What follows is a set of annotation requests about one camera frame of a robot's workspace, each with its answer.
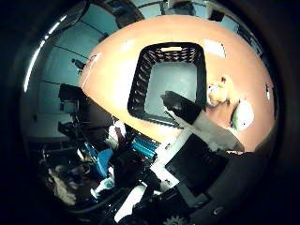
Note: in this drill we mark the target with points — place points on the tan fuzzy object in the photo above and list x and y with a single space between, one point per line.
61 184

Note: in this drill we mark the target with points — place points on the black plastic lattice basket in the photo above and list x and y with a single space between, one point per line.
139 84

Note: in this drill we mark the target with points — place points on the white plush toy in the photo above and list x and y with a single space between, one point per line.
243 115

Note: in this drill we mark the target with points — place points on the dark office chair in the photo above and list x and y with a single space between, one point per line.
125 15

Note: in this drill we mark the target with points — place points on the cyan ribbed box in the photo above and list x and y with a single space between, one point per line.
143 146

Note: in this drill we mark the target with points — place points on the long ceiling light strip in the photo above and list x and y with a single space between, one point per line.
34 59

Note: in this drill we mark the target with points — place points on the black monitor device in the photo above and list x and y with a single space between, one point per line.
70 97

